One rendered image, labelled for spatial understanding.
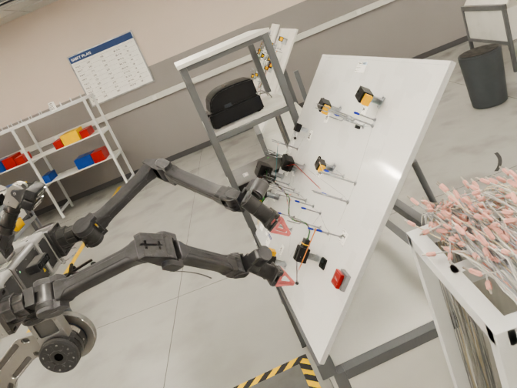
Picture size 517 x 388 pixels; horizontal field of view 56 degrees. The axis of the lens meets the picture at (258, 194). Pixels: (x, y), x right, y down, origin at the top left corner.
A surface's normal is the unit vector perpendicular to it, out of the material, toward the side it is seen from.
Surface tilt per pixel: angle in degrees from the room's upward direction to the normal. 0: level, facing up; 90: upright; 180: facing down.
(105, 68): 90
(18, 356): 90
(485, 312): 0
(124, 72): 90
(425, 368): 90
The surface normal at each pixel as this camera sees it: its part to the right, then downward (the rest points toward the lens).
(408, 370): 0.18, 0.29
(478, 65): -0.41, 0.54
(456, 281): -0.37, -0.87
